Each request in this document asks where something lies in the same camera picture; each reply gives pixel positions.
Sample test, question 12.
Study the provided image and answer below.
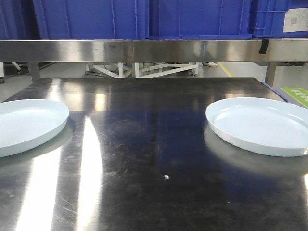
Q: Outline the light blue plate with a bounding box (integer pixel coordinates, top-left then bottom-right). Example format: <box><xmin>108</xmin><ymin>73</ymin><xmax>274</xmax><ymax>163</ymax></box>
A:
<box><xmin>205</xmin><ymin>97</ymin><xmax>308</xmax><ymax>157</ymax></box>
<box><xmin>0</xmin><ymin>99</ymin><xmax>69</xmax><ymax>157</ymax></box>

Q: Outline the blue plastic bin centre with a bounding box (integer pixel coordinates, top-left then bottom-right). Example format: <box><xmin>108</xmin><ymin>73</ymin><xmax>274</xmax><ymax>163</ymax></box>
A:
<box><xmin>149</xmin><ymin>0</ymin><xmax>252</xmax><ymax>40</ymax></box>

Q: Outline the blue plastic bin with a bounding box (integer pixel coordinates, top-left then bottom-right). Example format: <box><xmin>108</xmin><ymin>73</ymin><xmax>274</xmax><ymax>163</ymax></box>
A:
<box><xmin>149</xmin><ymin>0</ymin><xmax>252</xmax><ymax>40</ymax></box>
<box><xmin>33</xmin><ymin>0</ymin><xmax>149</xmax><ymax>40</ymax></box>
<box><xmin>249</xmin><ymin>0</ymin><xmax>308</xmax><ymax>38</ymax></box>

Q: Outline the black tape strip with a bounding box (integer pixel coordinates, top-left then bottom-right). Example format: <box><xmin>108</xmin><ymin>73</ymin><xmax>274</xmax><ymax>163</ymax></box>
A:
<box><xmin>259</xmin><ymin>39</ymin><xmax>269</xmax><ymax>54</ymax></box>

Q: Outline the blue plastic bin left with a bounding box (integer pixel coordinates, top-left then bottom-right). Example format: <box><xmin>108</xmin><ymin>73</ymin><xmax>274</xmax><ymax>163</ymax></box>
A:
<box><xmin>33</xmin><ymin>0</ymin><xmax>149</xmax><ymax>40</ymax></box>

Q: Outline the blue plastic bin right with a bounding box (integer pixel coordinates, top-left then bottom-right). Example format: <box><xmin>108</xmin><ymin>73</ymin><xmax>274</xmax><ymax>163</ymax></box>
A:
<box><xmin>249</xmin><ymin>0</ymin><xmax>308</xmax><ymax>38</ymax></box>

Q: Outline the white paper label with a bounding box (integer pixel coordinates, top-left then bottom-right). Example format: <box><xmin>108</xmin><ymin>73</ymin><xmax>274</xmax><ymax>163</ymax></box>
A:
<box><xmin>283</xmin><ymin>8</ymin><xmax>308</xmax><ymax>33</ymax></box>

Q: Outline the white metal frame cart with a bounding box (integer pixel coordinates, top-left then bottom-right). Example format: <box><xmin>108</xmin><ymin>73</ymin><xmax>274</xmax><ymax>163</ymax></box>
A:
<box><xmin>85</xmin><ymin>62</ymin><xmax>202</xmax><ymax>78</ymax></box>

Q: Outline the stainless steel shelf rail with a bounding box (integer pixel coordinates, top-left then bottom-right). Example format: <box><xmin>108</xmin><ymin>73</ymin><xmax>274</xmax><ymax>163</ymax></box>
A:
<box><xmin>0</xmin><ymin>38</ymin><xmax>308</xmax><ymax>63</ymax></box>

